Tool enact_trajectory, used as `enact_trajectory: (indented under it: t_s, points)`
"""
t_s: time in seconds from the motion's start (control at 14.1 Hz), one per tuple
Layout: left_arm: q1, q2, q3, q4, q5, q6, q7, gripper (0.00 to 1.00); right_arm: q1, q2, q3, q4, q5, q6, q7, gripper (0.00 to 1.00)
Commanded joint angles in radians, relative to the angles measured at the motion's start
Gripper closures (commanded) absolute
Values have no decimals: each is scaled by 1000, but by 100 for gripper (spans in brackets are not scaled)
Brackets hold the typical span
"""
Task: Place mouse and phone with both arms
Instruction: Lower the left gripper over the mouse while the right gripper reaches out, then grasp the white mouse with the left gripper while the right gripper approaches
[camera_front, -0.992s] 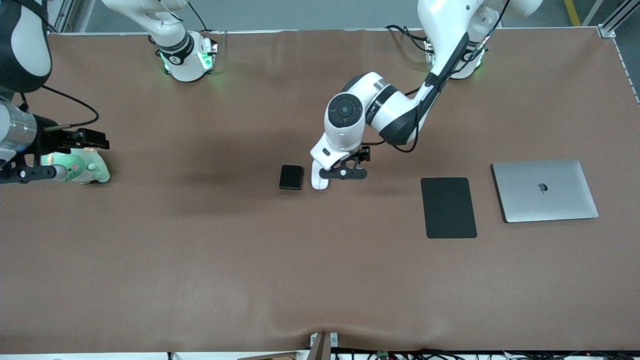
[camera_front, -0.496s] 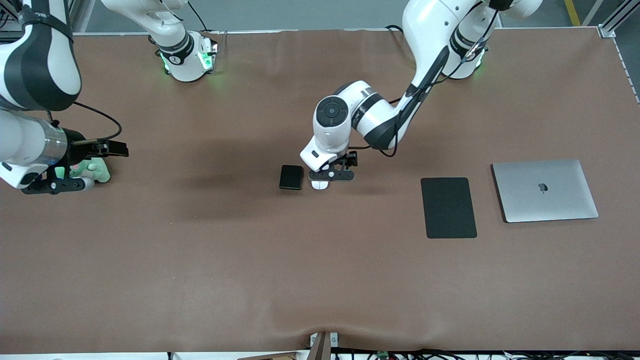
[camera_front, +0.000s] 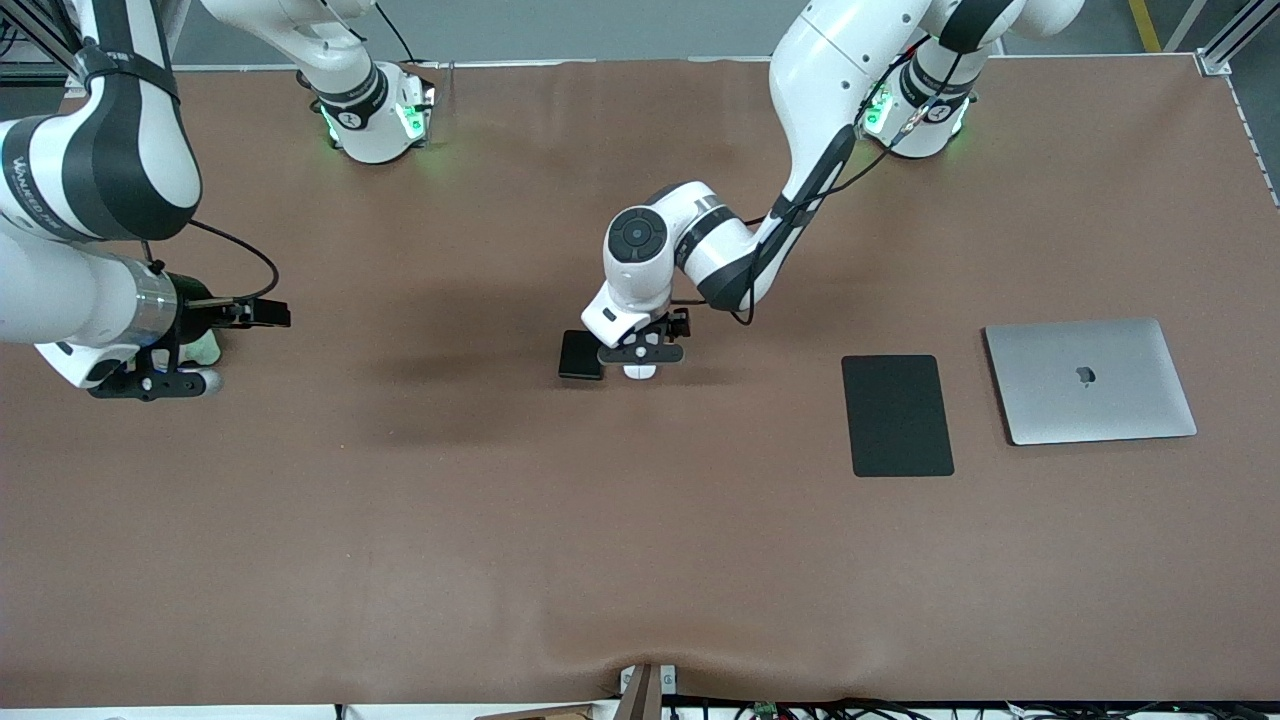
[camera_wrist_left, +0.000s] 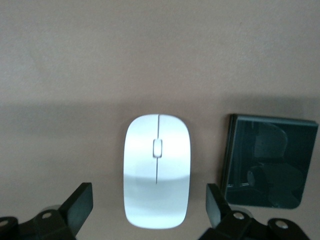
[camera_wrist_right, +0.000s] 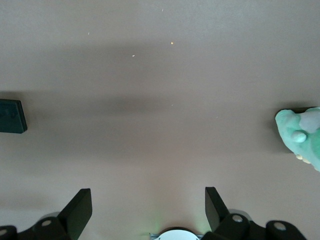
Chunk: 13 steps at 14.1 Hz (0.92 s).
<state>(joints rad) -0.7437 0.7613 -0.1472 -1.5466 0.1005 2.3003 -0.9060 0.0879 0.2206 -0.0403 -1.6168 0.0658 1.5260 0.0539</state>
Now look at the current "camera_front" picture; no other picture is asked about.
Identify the brown table cover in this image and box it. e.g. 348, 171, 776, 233
0, 55, 1280, 709

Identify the black mouse pad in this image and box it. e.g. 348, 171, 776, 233
841, 354, 956, 478

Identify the small black box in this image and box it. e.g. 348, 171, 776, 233
558, 329, 605, 382

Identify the silver laptop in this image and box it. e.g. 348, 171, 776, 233
983, 317, 1199, 447

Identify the aluminium frame profile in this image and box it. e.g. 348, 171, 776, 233
0, 0, 81, 96
1195, 0, 1280, 77

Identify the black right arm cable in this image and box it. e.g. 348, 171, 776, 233
140, 218, 281, 303

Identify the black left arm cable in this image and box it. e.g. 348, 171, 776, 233
670, 40, 986, 328

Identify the brown wooden stand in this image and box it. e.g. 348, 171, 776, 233
614, 662, 679, 720

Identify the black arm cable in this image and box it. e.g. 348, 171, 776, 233
670, 40, 986, 328
140, 218, 281, 303

